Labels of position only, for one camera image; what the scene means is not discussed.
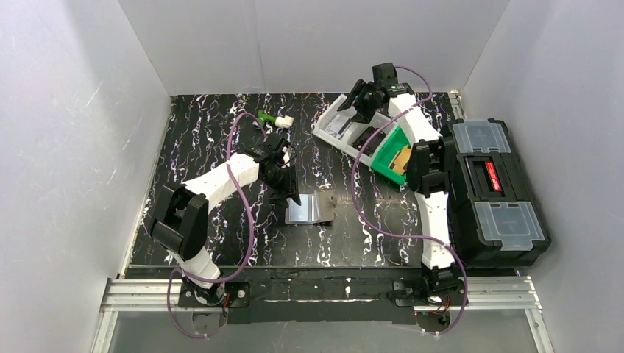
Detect credit card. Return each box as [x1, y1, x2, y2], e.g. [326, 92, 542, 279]
[338, 119, 353, 139]

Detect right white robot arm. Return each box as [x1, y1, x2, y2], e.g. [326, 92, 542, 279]
[340, 63, 465, 295]

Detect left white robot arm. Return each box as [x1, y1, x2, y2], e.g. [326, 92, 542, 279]
[148, 135, 301, 290]

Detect cards in white bin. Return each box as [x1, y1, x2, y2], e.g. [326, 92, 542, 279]
[325, 115, 350, 138]

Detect black item in bin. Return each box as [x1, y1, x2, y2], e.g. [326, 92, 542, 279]
[352, 131, 386, 158]

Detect white two-compartment bin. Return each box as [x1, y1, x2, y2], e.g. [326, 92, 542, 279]
[313, 94, 390, 157]

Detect green white pipe fitting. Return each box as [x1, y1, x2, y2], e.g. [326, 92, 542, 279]
[255, 110, 294, 129]

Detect green plastic bin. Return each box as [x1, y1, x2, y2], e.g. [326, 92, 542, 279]
[371, 126, 411, 185]

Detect yellow item in green bin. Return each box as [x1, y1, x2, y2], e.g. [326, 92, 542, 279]
[389, 145, 411, 175]

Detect black tool box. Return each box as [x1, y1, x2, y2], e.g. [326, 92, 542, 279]
[445, 118, 552, 268]

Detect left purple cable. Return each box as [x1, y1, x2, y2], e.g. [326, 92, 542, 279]
[166, 110, 294, 340]

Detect purple cable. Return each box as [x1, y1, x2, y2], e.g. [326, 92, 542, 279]
[166, 110, 294, 340]
[350, 65, 470, 336]

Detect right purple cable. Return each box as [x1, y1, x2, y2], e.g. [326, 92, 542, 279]
[350, 65, 470, 336]

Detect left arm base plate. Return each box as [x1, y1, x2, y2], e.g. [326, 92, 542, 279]
[177, 279, 250, 308]

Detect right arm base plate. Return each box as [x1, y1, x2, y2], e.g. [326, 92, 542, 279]
[386, 278, 467, 311]

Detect aluminium frame rail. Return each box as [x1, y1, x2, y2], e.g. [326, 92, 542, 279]
[91, 270, 553, 352]

